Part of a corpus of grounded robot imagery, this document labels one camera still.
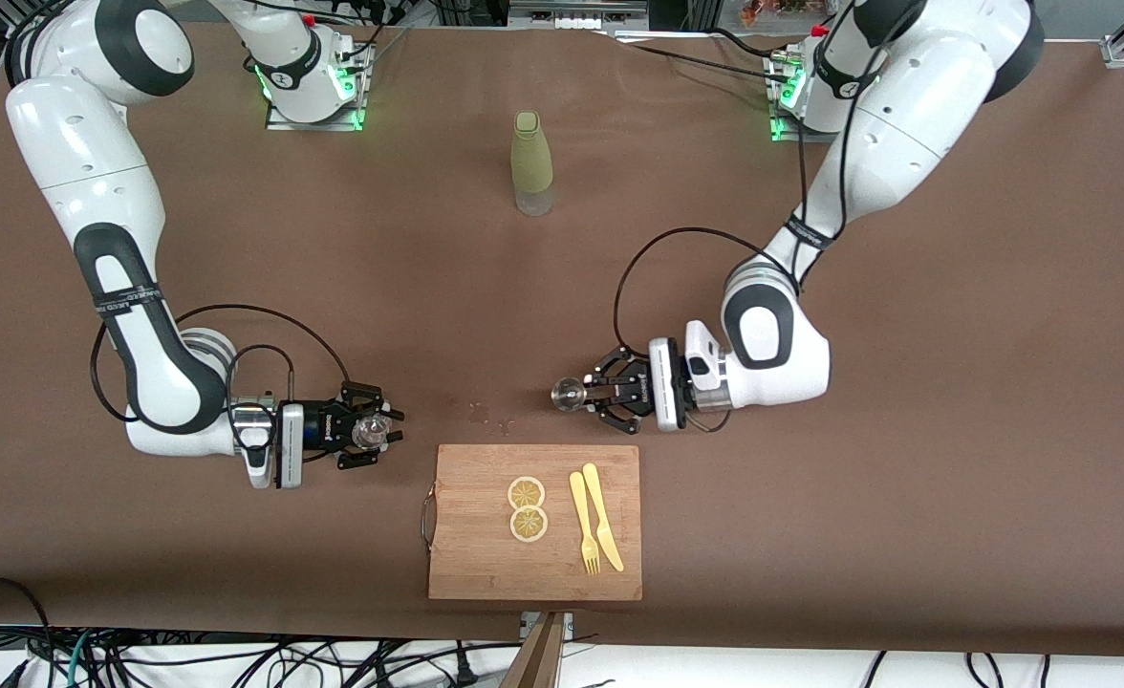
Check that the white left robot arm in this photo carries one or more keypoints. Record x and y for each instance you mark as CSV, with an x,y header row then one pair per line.
x,y
906,115

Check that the yellow plastic fork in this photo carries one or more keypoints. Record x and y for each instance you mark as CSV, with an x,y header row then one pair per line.
x,y
583,516

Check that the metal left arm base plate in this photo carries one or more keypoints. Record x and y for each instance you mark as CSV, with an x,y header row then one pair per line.
x,y
787,135

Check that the metal mounting bracket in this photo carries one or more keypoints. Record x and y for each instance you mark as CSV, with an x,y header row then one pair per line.
x,y
527,626

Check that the yellow plastic knife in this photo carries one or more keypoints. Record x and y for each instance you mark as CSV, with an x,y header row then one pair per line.
x,y
603,526

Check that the white power strip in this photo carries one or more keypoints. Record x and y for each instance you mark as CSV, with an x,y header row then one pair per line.
x,y
572,19

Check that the small clear glass cup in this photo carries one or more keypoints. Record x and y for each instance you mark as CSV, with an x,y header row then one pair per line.
x,y
369,432

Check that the wooden cutting board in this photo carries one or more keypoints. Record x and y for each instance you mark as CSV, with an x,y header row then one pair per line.
x,y
486,564

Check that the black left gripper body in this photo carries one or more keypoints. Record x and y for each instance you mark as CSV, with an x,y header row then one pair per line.
x,y
635,388

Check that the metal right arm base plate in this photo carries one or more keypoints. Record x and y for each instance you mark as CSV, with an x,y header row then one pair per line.
x,y
318,125

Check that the steel jigger measuring cup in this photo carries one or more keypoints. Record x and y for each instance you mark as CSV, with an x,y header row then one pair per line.
x,y
569,393

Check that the lemon slice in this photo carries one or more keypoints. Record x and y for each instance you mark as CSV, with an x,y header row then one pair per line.
x,y
526,493
529,524

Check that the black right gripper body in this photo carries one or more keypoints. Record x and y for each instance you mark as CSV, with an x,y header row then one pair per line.
x,y
319,427

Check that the brown table cover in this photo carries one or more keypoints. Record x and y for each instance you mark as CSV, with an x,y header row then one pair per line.
x,y
810,535

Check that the green sleeved glass bottle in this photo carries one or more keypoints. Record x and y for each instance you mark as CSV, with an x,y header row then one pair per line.
x,y
531,158

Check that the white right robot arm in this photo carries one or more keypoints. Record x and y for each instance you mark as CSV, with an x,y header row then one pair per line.
x,y
94,172

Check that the wooden beam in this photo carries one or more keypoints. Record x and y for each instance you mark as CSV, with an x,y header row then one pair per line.
x,y
538,659

